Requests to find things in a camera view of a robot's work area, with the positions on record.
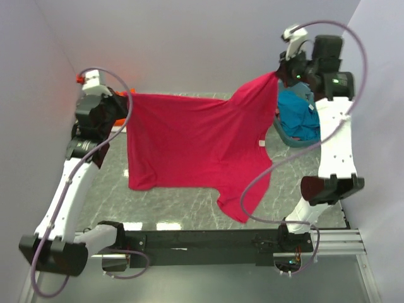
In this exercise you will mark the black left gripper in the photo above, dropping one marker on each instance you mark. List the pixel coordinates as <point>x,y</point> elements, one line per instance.
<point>120,102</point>

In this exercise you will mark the aluminium frame rail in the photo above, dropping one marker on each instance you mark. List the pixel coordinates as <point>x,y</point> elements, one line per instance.
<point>340,242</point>

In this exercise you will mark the orange folded t shirt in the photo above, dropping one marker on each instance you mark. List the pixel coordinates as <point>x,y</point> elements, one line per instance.
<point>120,121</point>

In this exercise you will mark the blue t shirt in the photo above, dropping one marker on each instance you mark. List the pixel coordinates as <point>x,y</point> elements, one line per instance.
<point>297,120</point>

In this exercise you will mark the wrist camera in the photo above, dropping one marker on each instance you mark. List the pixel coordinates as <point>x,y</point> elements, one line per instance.
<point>93,83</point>
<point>294,36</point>

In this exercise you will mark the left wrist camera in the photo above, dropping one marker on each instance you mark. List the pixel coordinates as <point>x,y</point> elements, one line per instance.
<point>93,83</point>

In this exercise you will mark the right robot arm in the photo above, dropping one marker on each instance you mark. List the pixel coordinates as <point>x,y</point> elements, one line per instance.
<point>333,93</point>

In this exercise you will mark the pink t shirt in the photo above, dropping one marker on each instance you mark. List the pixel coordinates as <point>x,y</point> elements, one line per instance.
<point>179,141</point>

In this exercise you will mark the teal plastic basket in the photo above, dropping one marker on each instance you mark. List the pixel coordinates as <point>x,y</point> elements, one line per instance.
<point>298,88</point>

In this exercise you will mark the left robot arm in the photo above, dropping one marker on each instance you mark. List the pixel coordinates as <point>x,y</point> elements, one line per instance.
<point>54,247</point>

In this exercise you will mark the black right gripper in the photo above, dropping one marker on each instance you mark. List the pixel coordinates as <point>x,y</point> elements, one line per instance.
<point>283,71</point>

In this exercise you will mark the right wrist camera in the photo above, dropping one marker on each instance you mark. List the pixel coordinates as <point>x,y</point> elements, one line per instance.
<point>294,36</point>

